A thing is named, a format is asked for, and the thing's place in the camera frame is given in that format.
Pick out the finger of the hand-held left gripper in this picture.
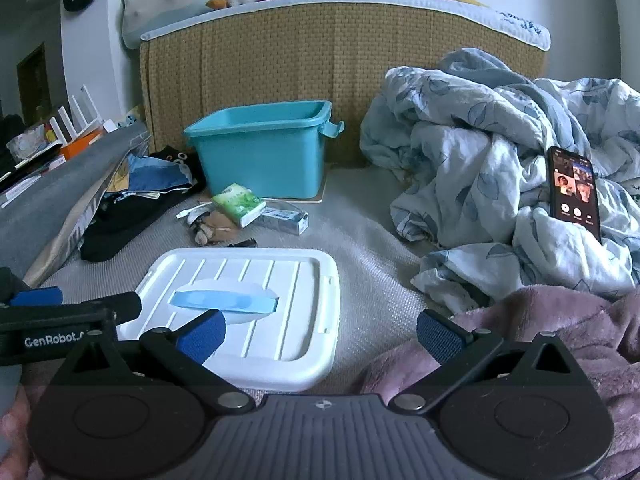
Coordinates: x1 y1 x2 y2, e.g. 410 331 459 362
0 267 64 308
65 291 142 328

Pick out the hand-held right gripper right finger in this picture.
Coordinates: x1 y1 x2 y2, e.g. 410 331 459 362
389 309 593 416

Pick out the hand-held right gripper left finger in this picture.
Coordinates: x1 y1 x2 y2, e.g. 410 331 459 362
47 309 256 413

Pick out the white lid with blue handle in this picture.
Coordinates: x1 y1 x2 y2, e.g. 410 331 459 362
116 247 342 393

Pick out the brown plush toy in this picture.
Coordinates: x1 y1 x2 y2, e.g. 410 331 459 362
192 210 241 246

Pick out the green tissue pack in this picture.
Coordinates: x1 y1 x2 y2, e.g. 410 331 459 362
211 183 267 228

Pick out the teal plastic storage bin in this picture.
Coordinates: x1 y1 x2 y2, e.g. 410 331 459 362
182 100 346 200

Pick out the black garment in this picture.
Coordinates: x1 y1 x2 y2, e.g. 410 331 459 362
80 145 208 262

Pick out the yellow cloth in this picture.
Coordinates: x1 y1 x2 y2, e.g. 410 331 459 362
107 162 136 193

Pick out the blue cloth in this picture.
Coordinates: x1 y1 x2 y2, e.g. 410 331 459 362
125 154 193 193

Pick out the toothpaste box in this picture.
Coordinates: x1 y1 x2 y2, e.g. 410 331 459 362
257 206 309 236

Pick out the orange box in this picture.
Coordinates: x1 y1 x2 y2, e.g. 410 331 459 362
60 130 106 161

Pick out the blue floral quilt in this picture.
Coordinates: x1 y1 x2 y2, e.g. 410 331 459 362
359 47 640 313

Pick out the white router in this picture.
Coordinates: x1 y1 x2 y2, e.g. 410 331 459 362
49 85 118 143

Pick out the black smartphone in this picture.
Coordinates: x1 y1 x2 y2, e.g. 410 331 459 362
547 146 602 243

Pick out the pale blue pillow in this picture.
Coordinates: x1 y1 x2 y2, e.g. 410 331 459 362
120 0 218 50

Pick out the white charging cable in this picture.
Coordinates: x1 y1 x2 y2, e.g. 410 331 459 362
176 202 216 220

